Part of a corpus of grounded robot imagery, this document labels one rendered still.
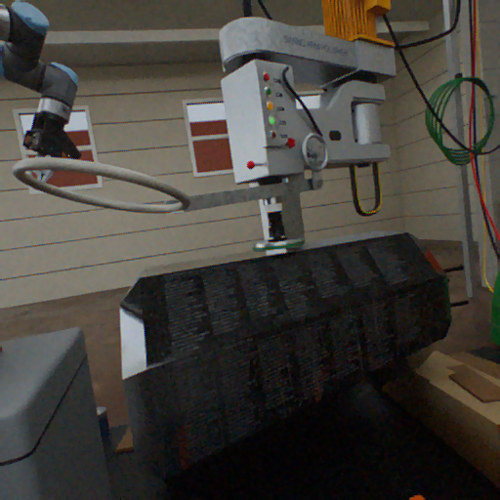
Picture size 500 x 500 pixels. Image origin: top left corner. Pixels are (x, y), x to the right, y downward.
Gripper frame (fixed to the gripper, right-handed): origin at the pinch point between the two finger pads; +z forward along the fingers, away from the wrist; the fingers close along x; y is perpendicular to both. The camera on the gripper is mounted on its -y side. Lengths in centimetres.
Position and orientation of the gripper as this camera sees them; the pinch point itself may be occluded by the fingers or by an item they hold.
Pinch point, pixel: (44, 181)
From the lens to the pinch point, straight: 144.8
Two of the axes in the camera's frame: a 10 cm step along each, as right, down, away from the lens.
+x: 9.3, 1.0, -3.6
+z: -1.6, 9.7, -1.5
